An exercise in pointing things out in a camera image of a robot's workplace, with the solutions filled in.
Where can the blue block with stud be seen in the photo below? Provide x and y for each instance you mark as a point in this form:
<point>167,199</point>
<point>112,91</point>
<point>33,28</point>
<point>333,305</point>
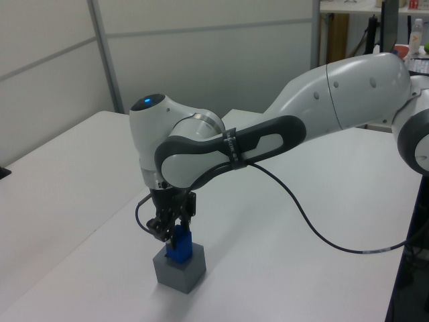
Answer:
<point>182,246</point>

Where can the grey partition post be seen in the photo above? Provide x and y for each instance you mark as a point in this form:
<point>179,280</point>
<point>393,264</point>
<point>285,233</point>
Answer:
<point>109,57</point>

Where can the black clamp on table edge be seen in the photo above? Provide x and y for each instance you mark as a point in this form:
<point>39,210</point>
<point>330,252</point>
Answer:
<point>4,172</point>

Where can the black monitor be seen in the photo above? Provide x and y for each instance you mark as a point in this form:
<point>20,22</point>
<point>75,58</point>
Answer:
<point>388,25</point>

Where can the orange bowl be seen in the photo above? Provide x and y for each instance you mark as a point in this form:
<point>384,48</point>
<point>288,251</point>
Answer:
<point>401,51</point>

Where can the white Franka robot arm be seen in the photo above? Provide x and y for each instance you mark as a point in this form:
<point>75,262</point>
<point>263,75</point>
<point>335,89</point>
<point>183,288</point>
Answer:
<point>301,110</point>

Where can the brown cardboard box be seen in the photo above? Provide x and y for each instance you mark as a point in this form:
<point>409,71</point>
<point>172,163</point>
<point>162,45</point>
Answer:
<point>337,38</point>

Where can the clear plastic bottle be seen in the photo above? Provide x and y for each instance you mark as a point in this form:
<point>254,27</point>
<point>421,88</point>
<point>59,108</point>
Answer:
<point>416,37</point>

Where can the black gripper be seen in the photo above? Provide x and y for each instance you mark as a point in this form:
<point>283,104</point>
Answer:
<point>166,203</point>

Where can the grey hollow cuboid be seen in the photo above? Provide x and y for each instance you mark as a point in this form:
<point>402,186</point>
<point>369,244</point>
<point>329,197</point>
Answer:
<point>181,276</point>

